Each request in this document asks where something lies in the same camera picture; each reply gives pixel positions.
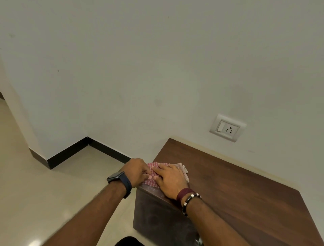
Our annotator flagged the person's left hand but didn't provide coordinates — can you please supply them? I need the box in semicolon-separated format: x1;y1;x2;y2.
119;158;152;189

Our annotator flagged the person's right hand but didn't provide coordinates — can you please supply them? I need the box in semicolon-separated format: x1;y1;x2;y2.
151;163;189;201

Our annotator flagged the red checked cleaning cloth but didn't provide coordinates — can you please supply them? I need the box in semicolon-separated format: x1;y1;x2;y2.
141;162;190;189

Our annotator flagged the brown wooden cabinet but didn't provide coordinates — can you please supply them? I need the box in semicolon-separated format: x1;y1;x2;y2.
133;138;324;246

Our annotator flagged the person's left forearm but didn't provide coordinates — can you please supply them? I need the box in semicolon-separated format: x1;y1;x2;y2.
42;181;127;246

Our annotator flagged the person's right forearm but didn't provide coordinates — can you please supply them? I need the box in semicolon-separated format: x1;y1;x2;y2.
186;197;251;246

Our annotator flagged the person's black trouser leg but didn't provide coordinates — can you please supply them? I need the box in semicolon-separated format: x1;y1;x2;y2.
114;236;145;246

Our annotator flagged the black smartwatch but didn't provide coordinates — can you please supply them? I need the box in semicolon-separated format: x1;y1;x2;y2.
106;171;132;199

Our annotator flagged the maroon thread wristband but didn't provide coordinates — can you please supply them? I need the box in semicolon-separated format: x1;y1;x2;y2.
176;188;195;206

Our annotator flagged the black silver beaded bracelet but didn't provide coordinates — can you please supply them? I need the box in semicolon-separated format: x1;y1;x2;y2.
182;192;202;217

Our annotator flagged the small white switch socket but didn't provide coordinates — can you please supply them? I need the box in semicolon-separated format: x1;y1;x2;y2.
209;114;247;142

